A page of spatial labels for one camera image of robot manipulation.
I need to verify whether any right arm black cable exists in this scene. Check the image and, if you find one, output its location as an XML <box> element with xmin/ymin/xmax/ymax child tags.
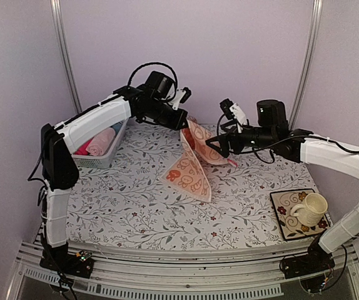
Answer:
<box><xmin>215</xmin><ymin>114</ymin><xmax>293</xmax><ymax>165</ymax></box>

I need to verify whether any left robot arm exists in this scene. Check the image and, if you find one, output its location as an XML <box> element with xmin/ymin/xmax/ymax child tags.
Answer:
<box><xmin>36</xmin><ymin>71</ymin><xmax>191</xmax><ymax>281</ymax></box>

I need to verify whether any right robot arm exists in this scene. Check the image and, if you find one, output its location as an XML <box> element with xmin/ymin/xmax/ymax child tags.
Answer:
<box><xmin>206</xmin><ymin>99</ymin><xmax>359</xmax><ymax>279</ymax></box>

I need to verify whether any left aluminium frame post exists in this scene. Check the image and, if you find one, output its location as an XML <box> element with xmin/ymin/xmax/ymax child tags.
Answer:
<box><xmin>50</xmin><ymin>0</ymin><xmax>83</xmax><ymax>114</ymax></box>

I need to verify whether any floral table mat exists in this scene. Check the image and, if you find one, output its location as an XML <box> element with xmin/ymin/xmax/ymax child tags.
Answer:
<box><xmin>43</xmin><ymin>123</ymin><xmax>320</xmax><ymax>253</ymax></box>

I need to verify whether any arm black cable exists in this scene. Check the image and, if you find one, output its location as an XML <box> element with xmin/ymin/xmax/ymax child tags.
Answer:
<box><xmin>215</xmin><ymin>114</ymin><xmax>293</xmax><ymax>165</ymax></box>
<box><xmin>126</xmin><ymin>62</ymin><xmax>179</xmax><ymax>94</ymax></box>

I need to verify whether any pink towel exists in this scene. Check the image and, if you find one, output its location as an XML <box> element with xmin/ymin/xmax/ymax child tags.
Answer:
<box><xmin>74</xmin><ymin>139</ymin><xmax>92</xmax><ymax>156</ymax></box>
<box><xmin>87</xmin><ymin>127</ymin><xmax>116</xmax><ymax>156</ymax></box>

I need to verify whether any orange patterned towel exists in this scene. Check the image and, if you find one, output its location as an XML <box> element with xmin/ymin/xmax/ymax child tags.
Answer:
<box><xmin>160</xmin><ymin>117</ymin><xmax>237</xmax><ymax>203</ymax></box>

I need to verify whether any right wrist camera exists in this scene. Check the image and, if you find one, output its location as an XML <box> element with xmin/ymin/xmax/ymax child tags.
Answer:
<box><xmin>220</xmin><ymin>99</ymin><xmax>248</xmax><ymax>126</ymax></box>

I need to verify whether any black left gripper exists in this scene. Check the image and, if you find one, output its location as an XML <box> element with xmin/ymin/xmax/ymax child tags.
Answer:
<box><xmin>143</xmin><ymin>97</ymin><xmax>189</xmax><ymax>130</ymax></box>

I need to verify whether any right aluminium frame post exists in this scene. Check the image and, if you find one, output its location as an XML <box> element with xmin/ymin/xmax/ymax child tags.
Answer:
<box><xmin>289</xmin><ymin>0</ymin><xmax>323</xmax><ymax>129</ymax></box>

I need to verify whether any aluminium frame post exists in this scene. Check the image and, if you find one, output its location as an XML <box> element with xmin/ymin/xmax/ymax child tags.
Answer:
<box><xmin>50</xmin><ymin>0</ymin><xmax>83</xmax><ymax>114</ymax></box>
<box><xmin>289</xmin><ymin>0</ymin><xmax>323</xmax><ymax>129</ymax></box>

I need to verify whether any light blue rolled towel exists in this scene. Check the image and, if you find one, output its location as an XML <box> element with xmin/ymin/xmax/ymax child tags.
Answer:
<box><xmin>111</xmin><ymin>122</ymin><xmax>123</xmax><ymax>133</ymax></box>

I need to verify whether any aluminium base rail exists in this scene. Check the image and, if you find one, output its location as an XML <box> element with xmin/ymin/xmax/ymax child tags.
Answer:
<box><xmin>6</xmin><ymin>240</ymin><xmax>359</xmax><ymax>300</ymax></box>

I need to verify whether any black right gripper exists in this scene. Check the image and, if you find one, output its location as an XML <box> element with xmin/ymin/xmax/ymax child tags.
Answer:
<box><xmin>206</xmin><ymin>119</ymin><xmax>276</xmax><ymax>158</ymax></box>

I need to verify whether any square floral plate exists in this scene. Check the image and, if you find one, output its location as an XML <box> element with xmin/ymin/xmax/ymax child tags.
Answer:
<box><xmin>270</xmin><ymin>189</ymin><xmax>331</xmax><ymax>241</ymax></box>

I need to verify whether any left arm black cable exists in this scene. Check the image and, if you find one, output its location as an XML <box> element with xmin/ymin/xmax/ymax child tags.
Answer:
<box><xmin>126</xmin><ymin>62</ymin><xmax>179</xmax><ymax>94</ymax></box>

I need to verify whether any pink rolled towel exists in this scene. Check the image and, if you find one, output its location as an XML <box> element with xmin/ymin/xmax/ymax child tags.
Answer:
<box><xmin>74</xmin><ymin>139</ymin><xmax>92</xmax><ymax>156</ymax></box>

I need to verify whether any white plastic basket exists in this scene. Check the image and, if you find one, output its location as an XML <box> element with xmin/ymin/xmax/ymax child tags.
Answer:
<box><xmin>72</xmin><ymin>120</ymin><xmax>128</xmax><ymax>169</ymax></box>

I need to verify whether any cream ceramic mug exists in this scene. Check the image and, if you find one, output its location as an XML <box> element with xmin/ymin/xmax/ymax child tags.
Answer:
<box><xmin>290</xmin><ymin>193</ymin><xmax>328</xmax><ymax>227</ymax></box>

